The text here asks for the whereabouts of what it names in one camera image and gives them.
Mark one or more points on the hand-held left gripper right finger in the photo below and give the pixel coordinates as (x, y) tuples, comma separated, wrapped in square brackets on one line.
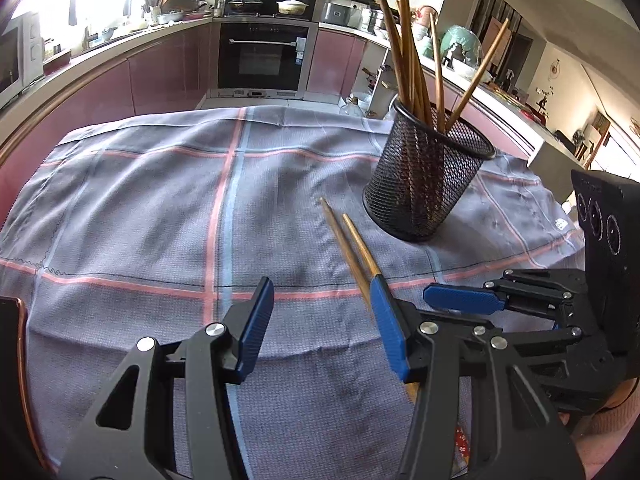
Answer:
[(390, 320)]

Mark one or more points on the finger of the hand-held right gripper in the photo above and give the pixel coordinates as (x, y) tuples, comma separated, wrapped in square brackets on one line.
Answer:
[(550, 345), (460, 297)]

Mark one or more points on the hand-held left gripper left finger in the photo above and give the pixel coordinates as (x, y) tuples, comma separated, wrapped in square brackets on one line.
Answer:
[(255, 330)]

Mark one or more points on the wooden chopstick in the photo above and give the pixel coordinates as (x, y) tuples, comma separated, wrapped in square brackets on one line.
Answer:
[(419, 77), (345, 250), (438, 70), (386, 17), (361, 245), (480, 70), (403, 10)]

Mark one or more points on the black mesh utensil holder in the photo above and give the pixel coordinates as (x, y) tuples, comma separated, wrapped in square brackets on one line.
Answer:
[(425, 195)]

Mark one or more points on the person's right forearm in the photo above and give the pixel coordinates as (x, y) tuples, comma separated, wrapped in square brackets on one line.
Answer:
[(605, 442)]

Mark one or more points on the grey plaid tablecloth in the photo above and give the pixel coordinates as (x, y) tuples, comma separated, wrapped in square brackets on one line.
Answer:
[(150, 210)]

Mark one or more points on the curved pink base cabinets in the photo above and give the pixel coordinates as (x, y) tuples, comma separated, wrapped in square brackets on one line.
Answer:
[(500, 132)]

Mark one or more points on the dark board copper edge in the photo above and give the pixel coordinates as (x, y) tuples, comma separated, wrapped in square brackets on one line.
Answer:
[(12, 385)]

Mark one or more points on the wooden room door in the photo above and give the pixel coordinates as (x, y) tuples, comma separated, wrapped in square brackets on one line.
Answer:
[(500, 35)]

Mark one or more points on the green plastic bag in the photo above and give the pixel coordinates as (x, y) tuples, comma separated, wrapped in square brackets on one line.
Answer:
[(462, 42)]

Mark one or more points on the narrow pink base cabinet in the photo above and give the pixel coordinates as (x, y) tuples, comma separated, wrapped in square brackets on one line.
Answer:
[(335, 65)]

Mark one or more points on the black built-in oven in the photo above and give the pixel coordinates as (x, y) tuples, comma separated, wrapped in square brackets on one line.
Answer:
[(265, 60)]

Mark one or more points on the long pink base cabinets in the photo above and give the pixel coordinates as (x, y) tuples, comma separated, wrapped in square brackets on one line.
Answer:
[(125, 90)]

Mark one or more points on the black wok with lid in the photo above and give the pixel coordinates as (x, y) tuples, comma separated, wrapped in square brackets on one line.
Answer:
[(243, 5)]

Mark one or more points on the white casserole pot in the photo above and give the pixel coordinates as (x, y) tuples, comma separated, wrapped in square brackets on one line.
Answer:
[(291, 6)]

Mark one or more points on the sink faucet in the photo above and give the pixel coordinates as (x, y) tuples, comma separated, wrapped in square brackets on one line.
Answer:
[(90, 35)]

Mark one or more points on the white microwave oven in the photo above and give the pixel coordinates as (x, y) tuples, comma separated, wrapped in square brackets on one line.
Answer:
[(15, 60)]

